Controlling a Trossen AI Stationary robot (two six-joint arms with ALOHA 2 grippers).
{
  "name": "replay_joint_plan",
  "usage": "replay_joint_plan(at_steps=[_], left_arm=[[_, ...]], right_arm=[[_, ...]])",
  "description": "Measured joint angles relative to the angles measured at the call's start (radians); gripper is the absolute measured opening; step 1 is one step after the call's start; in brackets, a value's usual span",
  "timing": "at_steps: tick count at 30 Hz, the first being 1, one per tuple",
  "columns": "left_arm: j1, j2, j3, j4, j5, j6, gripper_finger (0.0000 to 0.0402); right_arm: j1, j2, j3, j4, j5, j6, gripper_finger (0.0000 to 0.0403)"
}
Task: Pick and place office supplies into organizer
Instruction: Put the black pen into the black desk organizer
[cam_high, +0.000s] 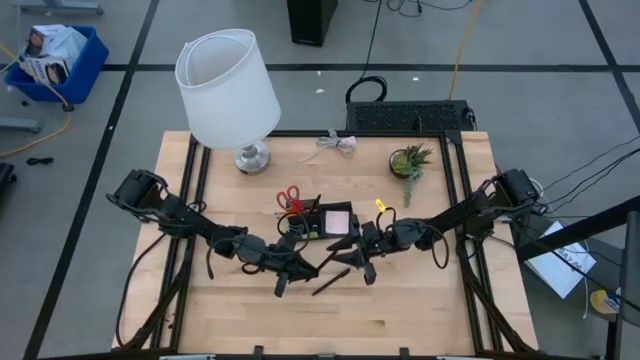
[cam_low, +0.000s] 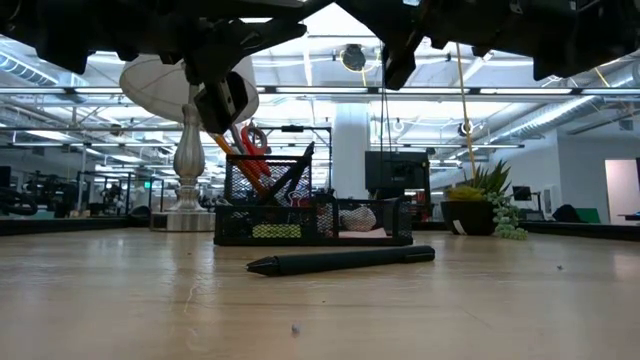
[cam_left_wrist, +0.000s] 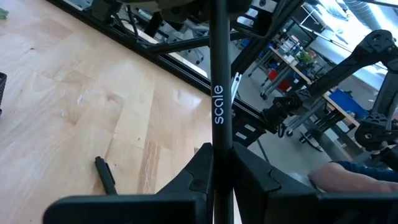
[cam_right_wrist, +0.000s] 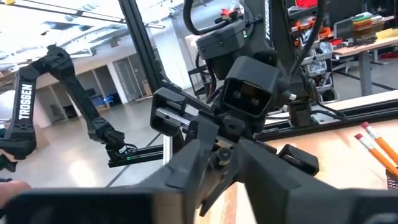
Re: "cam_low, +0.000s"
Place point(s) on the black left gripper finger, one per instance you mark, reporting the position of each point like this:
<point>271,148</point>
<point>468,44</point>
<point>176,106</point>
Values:
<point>235,47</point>
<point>222,105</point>

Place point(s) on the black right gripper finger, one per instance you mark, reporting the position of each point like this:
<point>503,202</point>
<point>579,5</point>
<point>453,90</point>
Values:
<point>400,60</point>

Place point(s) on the orange pencil with pink eraser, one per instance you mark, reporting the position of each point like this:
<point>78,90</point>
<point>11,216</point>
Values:
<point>240,163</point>

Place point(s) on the black pen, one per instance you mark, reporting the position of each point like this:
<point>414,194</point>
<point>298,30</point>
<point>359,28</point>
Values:
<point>282,181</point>
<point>304,167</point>
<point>340,261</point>

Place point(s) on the small black binder clip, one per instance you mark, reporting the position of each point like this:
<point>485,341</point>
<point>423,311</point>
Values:
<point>299,200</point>

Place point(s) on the yellow-green highlighter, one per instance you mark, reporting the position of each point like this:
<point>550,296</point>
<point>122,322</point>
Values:
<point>276,231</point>

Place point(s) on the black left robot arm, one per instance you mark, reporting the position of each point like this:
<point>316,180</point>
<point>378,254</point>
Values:
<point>50,30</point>

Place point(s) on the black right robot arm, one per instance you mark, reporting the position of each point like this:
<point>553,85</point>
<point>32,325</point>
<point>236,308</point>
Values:
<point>550,30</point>

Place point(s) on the black mesh desk organizer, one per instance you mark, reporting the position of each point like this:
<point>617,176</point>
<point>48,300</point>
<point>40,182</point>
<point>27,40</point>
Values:
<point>270,220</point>

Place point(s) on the white shade silver table lamp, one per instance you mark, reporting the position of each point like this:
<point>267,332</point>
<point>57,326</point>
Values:
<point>150,90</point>

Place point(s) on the black monitor screen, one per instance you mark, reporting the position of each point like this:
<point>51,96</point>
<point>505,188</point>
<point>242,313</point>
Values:
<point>395,170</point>

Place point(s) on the potted succulent plant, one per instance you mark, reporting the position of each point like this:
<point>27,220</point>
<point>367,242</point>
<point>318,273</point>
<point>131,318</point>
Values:
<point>467,217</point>

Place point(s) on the small black background monitor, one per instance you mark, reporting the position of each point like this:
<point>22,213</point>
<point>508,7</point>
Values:
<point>522,193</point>

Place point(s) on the green box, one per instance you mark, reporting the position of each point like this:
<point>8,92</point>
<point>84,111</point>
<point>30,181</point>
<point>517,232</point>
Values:
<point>589,216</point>

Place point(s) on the black background gantry frame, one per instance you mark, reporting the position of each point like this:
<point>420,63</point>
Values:
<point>295,128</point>

